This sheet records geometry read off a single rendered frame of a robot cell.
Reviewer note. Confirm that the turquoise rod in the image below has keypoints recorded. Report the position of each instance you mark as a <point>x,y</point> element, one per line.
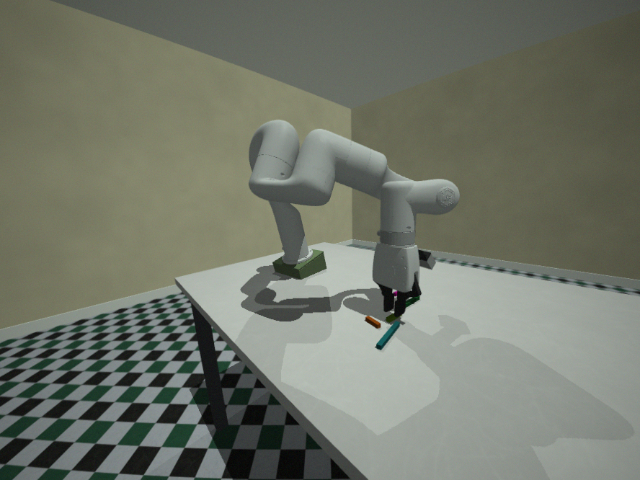
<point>386,337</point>

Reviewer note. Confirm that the orange rod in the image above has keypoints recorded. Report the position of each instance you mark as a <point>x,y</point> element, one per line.
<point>373,322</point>

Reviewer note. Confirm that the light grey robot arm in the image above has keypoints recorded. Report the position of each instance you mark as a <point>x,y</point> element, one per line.
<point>326,158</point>

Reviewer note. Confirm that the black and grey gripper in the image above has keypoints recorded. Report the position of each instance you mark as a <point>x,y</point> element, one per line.
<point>396,267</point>

